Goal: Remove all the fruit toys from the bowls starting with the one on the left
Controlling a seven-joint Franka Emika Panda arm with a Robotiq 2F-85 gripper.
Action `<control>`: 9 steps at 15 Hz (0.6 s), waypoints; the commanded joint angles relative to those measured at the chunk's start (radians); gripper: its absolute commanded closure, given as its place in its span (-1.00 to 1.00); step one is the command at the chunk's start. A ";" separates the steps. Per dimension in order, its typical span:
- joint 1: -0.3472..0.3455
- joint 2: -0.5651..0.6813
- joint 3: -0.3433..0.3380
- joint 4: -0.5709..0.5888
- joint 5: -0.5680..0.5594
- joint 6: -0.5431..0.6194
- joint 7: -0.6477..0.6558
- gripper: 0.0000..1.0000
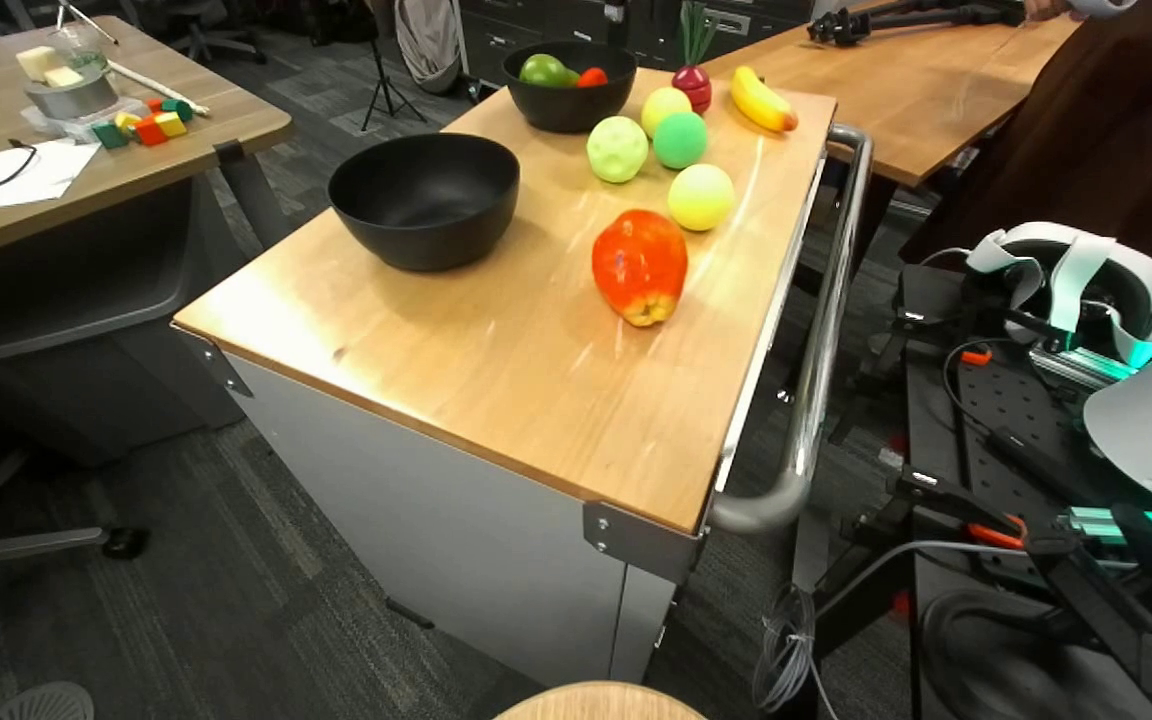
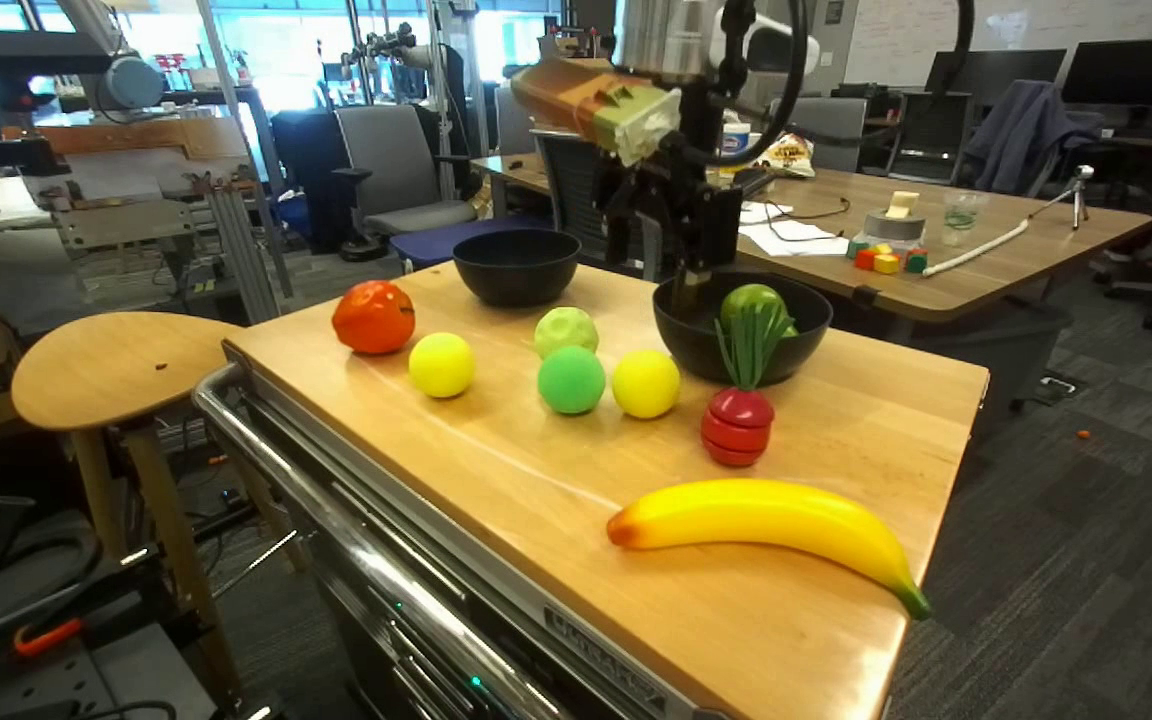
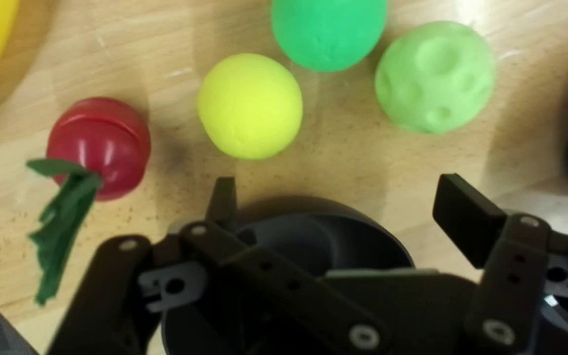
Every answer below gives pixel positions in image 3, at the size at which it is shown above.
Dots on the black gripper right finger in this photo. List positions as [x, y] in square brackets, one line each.
[472, 214]

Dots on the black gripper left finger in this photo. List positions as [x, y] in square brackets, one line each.
[225, 204]

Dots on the yellow lemon toy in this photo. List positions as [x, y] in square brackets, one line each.
[249, 108]

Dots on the red strawberry toy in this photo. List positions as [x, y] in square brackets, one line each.
[103, 145]

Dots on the pale green fruit toy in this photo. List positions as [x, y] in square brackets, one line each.
[435, 78]

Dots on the green round fruit toy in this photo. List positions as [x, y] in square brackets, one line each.
[328, 33]

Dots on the small black bowl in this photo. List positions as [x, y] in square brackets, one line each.
[310, 230]

